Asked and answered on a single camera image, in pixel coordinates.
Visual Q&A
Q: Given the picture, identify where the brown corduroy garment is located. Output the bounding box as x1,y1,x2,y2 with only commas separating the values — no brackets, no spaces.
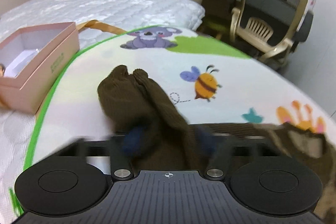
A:
97,65,335,223

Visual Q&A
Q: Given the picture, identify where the beige mesh office chair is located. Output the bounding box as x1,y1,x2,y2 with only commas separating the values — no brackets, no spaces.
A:
227,0,313,71

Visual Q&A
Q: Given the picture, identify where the orange ribbon strap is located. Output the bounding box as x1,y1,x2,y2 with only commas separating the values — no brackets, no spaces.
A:
76,19,129,36

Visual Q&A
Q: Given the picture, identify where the white quilted mattress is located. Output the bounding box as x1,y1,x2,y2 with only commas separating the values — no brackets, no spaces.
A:
1,0,205,223

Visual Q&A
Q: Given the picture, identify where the cartoon animal play mat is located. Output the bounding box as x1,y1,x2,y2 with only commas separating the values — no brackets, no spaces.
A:
23,29,335,223

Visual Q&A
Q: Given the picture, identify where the pink cardboard box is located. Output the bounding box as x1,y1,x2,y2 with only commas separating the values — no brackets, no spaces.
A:
1,22,79,114

